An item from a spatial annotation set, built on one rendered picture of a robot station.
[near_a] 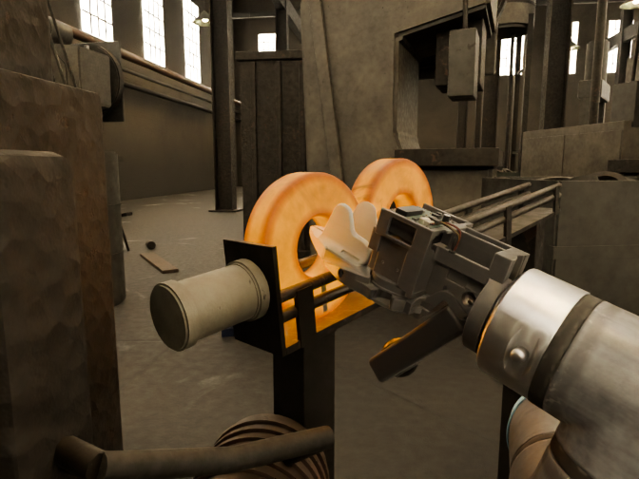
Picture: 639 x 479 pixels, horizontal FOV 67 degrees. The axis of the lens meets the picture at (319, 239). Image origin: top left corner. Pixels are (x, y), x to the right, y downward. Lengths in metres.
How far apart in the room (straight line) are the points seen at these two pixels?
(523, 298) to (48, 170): 0.33
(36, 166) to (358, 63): 2.54
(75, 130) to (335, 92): 2.34
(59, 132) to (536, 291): 0.45
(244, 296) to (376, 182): 0.23
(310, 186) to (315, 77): 2.41
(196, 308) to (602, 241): 1.94
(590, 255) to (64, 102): 1.95
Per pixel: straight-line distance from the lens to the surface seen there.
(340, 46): 2.86
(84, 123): 0.58
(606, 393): 0.36
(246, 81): 4.39
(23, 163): 0.34
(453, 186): 2.65
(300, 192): 0.48
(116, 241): 3.01
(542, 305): 0.37
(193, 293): 0.42
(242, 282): 0.44
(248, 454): 0.42
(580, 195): 2.12
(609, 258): 2.24
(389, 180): 0.60
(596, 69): 6.72
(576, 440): 0.38
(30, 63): 0.62
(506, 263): 0.38
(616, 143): 3.90
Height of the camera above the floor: 0.79
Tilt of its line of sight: 8 degrees down
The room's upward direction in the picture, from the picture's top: straight up
